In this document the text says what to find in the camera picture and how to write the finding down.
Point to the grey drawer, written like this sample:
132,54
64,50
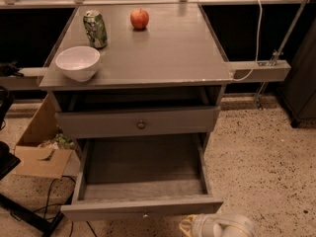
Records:
138,122
141,176

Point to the metal diagonal rod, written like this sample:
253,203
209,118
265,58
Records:
276,54

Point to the black object at left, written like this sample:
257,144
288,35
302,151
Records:
8,161

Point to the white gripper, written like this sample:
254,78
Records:
204,226

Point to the dark cabinet at right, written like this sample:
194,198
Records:
298,92

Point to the grey horizontal rail beam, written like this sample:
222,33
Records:
249,71

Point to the white ceramic bowl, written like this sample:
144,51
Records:
79,63

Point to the red apple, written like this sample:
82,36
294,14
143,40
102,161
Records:
139,19

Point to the grey wooden drawer cabinet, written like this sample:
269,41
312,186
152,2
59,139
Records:
175,63

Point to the green crushed soda can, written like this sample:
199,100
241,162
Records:
95,29

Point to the black stand base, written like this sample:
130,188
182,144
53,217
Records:
41,224

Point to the grey top drawer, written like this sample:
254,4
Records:
138,122

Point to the brown cardboard box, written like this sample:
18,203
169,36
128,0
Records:
35,148

